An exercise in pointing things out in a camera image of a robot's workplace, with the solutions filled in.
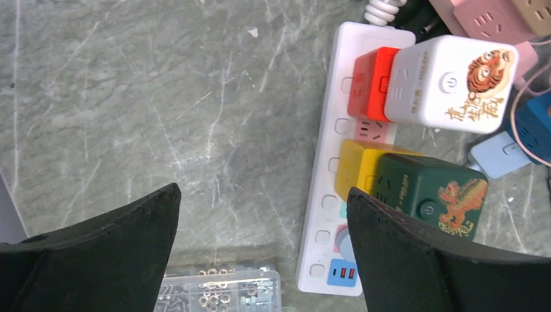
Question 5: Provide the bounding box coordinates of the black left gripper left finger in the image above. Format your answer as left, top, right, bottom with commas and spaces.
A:
1, 183, 181, 311

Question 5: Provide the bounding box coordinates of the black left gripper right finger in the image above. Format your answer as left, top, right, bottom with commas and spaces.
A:
347, 188, 550, 311

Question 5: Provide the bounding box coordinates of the light blue round plug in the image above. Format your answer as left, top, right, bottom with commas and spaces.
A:
335, 226, 355, 263

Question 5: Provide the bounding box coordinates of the green cube socket lion print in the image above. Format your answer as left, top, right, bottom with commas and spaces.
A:
371, 153, 489, 241

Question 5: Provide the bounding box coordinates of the white power strip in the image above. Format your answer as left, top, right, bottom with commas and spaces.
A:
296, 21, 416, 296

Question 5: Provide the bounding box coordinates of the white cube socket tiger print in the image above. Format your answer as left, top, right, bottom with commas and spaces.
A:
384, 35, 520, 134

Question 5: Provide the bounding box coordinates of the dark blue cube socket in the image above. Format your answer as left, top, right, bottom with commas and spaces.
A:
506, 92, 550, 165

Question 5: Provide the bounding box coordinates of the light blue power strip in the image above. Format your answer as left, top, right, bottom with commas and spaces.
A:
465, 131, 532, 179

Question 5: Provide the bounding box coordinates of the yellow cube socket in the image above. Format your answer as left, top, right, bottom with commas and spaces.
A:
334, 139, 423, 202

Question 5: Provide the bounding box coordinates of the red cube socket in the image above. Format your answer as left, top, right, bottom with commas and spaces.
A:
347, 46, 399, 122

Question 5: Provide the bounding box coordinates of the beige cube socket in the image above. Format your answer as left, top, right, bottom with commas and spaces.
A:
511, 0, 550, 36

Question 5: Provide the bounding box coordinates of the clear plastic screw box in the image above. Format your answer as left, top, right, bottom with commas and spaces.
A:
154, 262, 283, 312

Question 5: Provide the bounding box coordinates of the pink power strip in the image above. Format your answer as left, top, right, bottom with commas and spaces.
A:
429, 0, 539, 79

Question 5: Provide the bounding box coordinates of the thin pink charging cable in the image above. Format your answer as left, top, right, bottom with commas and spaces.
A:
509, 36, 551, 169

